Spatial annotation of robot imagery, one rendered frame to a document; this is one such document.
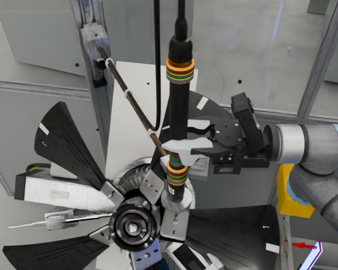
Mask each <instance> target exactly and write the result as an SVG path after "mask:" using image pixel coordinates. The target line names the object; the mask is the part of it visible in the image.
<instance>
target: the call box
mask: <svg viewBox="0 0 338 270"><path fill-rule="evenodd" d="M293 165H294V163H281V166H280V169H279V171H278V174H277V176H276V179H277V195H278V211H279V213H280V214H284V215H292V216H298V217H303V218H310V217H311V215H312V213H313V211H314V210H315V209H314V208H313V207H312V206H311V205H301V204H300V203H298V202H296V201H294V200H292V199H291V198H290V196H289V195H288V193H287V191H286V184H287V180H288V175H289V172H290V171H291V169H292V167H293Z"/></svg>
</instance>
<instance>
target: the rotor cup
mask: <svg viewBox="0 0 338 270"><path fill-rule="evenodd" d="M139 188H140V186H139V187H135V188H133V189H131V190H129V191H128V192H126V193H125V194H124V195H125V196H126V198H125V199H124V200H123V202H122V203H121V204H120V205H119V207H117V209H116V210H115V211H114V212H113V213H112V215H111V218H110V220H109V233H110V236H111V238H112V240H113V242H114V243H115V244H116V245H117V246H118V247H120V248H121V249H123V250H125V251H128V252H140V251H143V250H145V249H147V248H148V247H150V246H151V245H152V244H153V242H154V241H155V239H156V237H158V236H159V235H160V230H161V225H162V222H163V218H164V213H165V209H164V207H163V205H162V203H161V201H160V203H159V205H158V207H157V206H156V205H155V204H154V205H153V204H152V203H150V202H149V201H148V199H147V198H146V197H145V196H144V194H143V193H142V192H141V191H140V189H139ZM145 201H147V203H146V205H143V203H144V202H145ZM132 223H134V224H135V225H137V230H136V231H135V232H131V231H130V230H129V225H130V224H132ZM159 227H160V229H159ZM158 229H159V232H158Z"/></svg>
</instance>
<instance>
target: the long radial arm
mask: <svg viewBox="0 0 338 270"><path fill-rule="evenodd" d="M24 200H26V201H32V202H36V203H43V204H50V205H56V206H62V207H69V208H75V209H82V210H86V211H93V212H99V213H106V214H108V213H113V212H114V210H115V209H112V208H113V207H115V205H114V204H113V203H112V202H111V201H110V200H108V198H107V197H106V196H105V195H104V194H103V193H102V192H101V191H100V192H99V191H97V190H96V189H95V188H94V187H92V186H91V185H89V184H88V183H86V182H85V181H83V180H82V179H81V180H75V179H68V178H61V177H54V176H52V175H51V174H50V171H47V170H44V171H41V172H38V173H35V174H32V175H29V176H26V183H25V196H24Z"/></svg>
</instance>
